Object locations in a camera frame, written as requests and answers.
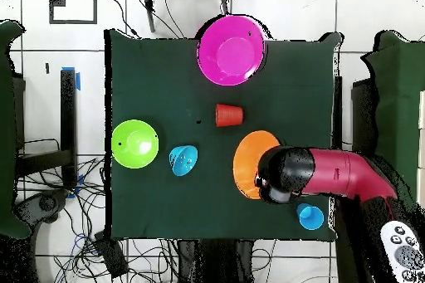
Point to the red-orange plastic cup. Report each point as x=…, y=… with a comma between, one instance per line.
x=229, y=115

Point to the small cyan plastic bowl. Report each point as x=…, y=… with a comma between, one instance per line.
x=183, y=161

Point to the orange plastic bowl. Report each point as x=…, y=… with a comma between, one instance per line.
x=247, y=163

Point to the magenta pink plastic bowl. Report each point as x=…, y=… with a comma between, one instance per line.
x=212, y=60

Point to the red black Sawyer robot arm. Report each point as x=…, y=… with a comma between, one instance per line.
x=345, y=173

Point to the white boxes stack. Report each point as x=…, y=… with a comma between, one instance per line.
x=421, y=110

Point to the dark green tablecloth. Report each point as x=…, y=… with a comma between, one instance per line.
x=149, y=80

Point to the lime green plastic bowl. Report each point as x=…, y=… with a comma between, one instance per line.
x=123, y=150

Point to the light blue plastic cup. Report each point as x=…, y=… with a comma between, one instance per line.
x=311, y=218

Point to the blue tape strip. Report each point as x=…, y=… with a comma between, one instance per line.
x=78, y=80

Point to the black power brick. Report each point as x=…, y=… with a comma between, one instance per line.
x=111, y=256

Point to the green cloth covered side table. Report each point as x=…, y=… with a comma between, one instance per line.
x=398, y=64
x=6, y=130

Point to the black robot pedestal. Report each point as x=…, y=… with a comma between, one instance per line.
x=215, y=263

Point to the black metal table frame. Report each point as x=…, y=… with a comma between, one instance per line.
x=68, y=113
x=338, y=113

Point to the gray pedestal foot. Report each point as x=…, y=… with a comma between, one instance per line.
x=46, y=203

